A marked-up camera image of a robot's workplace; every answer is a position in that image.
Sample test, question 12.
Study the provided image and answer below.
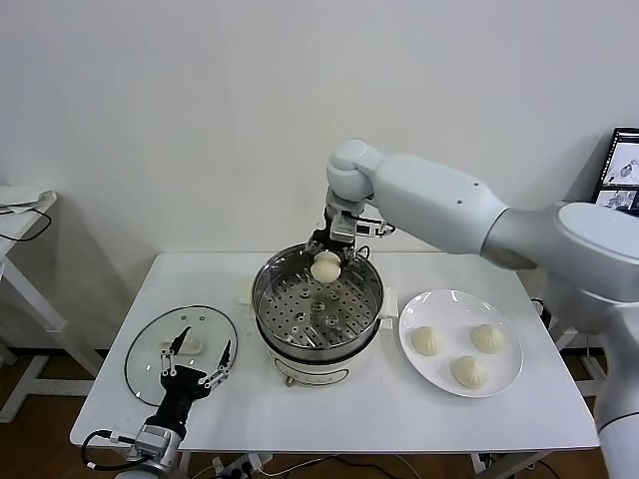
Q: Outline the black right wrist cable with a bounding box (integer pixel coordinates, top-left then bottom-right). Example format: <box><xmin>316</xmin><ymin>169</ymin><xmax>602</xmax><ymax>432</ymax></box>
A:
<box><xmin>356</xmin><ymin>214</ymin><xmax>396</xmax><ymax>237</ymax></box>

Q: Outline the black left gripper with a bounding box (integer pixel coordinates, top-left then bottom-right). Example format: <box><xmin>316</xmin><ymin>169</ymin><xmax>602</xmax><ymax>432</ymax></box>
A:
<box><xmin>152</xmin><ymin>325</ymin><xmax>233</xmax><ymax>435</ymax></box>

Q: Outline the white power strip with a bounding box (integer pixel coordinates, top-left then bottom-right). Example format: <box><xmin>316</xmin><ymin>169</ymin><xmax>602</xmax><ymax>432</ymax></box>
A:
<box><xmin>212</xmin><ymin>452</ymin><xmax>274</xmax><ymax>478</ymax></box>

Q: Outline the thin black cable loop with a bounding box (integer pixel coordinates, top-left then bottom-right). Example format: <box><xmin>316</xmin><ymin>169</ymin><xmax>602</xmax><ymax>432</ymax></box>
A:
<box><xmin>0</xmin><ymin>207</ymin><xmax>54</xmax><ymax>243</ymax></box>

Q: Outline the white round plate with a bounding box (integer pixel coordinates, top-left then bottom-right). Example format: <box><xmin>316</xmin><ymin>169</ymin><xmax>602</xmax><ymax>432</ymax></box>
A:
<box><xmin>397</xmin><ymin>288</ymin><xmax>524</xmax><ymax>399</ymax></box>

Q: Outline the white folded cloth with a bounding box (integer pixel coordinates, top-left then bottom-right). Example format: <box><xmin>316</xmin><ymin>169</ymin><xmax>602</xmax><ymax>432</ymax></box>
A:
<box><xmin>0</xmin><ymin>185</ymin><xmax>58</xmax><ymax>217</ymax></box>

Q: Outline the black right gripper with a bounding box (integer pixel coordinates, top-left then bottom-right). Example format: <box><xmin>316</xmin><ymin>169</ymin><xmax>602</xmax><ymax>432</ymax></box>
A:
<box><xmin>304</xmin><ymin>204</ymin><xmax>371</xmax><ymax>276</ymax></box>

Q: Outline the cream electric cooker pot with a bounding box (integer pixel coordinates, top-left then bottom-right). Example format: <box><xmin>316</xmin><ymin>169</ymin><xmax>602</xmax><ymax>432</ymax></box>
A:
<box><xmin>238</xmin><ymin>276</ymin><xmax>399</xmax><ymax>389</ymax></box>

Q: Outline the white side table with laptop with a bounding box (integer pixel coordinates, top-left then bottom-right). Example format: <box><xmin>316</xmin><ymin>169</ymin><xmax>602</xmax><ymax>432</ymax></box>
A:
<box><xmin>548</xmin><ymin>308</ymin><xmax>608</xmax><ymax>400</ymax></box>

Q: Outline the white side table with cloth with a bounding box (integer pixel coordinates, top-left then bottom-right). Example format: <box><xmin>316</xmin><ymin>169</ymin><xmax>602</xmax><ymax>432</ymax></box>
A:
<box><xmin>0</xmin><ymin>192</ymin><xmax>109</xmax><ymax>425</ymax></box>

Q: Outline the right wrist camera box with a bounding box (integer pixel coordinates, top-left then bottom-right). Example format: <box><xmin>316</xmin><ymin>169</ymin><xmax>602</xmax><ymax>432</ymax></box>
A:
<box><xmin>329</xmin><ymin>209</ymin><xmax>386</xmax><ymax>241</ymax></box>

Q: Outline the stainless steel steamer basket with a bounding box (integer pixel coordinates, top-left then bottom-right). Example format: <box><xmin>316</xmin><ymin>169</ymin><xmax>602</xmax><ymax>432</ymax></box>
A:
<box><xmin>251</xmin><ymin>242</ymin><xmax>386</xmax><ymax>359</ymax></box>

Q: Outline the open grey laptop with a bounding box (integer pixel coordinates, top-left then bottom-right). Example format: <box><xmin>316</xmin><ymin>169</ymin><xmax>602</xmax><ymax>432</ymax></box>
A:
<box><xmin>592</xmin><ymin>127</ymin><xmax>639</xmax><ymax>218</ymax></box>

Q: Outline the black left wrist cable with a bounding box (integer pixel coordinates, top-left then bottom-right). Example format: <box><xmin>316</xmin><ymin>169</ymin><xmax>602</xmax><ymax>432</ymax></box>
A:
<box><xmin>81</xmin><ymin>430</ymin><xmax>139</xmax><ymax>473</ymax></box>

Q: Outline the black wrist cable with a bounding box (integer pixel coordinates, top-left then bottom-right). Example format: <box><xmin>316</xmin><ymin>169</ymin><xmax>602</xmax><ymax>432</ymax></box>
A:
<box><xmin>356</xmin><ymin>214</ymin><xmax>396</xmax><ymax>237</ymax></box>
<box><xmin>81</xmin><ymin>430</ymin><xmax>139</xmax><ymax>473</ymax></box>

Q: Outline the round glass lid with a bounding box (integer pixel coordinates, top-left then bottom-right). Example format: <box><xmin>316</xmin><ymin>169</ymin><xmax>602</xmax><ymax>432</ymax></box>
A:
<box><xmin>124</xmin><ymin>304</ymin><xmax>240</xmax><ymax>406</ymax></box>

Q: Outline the white steamed baozi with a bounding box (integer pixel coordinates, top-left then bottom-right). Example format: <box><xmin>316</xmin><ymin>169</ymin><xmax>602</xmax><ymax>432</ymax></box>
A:
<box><xmin>449</xmin><ymin>354</ymin><xmax>490</xmax><ymax>391</ymax></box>
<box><xmin>411</xmin><ymin>326</ymin><xmax>445</xmax><ymax>358</ymax></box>
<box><xmin>469</xmin><ymin>323</ymin><xmax>507</xmax><ymax>355</ymax></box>
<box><xmin>310</xmin><ymin>251</ymin><xmax>342</xmax><ymax>285</ymax></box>

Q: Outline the white work table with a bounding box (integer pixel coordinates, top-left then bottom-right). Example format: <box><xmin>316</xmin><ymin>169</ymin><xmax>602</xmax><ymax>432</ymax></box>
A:
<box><xmin>69</xmin><ymin>251</ymin><xmax>604</xmax><ymax>479</ymax></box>

